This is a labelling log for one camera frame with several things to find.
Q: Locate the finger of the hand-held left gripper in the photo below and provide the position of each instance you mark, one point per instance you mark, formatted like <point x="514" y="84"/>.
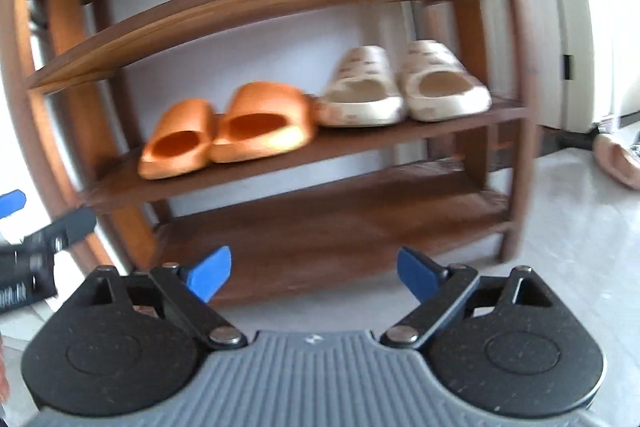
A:
<point x="12" y="203"/>
<point x="65" y="227"/>

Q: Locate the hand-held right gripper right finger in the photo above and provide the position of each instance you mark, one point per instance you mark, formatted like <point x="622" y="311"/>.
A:
<point x="419" y="277"/>

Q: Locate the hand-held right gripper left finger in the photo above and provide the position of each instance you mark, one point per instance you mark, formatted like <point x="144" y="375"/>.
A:
<point x="210" y="274"/>

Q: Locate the wooden shoe rack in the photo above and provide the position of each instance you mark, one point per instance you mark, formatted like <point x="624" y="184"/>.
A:
<point x="320" y="237"/>

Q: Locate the orange slipper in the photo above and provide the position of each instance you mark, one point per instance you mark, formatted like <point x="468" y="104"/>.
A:
<point x="265" y="127"/>
<point x="175" y="142"/>

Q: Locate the white heart print slipper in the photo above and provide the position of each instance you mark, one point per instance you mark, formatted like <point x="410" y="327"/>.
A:
<point x="445" y="97"/>
<point x="360" y="102"/>

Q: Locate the pink slipper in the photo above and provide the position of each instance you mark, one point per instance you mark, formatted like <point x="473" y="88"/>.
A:
<point x="617" y="162"/>

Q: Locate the white closet door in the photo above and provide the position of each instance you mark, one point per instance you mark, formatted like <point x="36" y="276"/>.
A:
<point x="590" y="7"/>

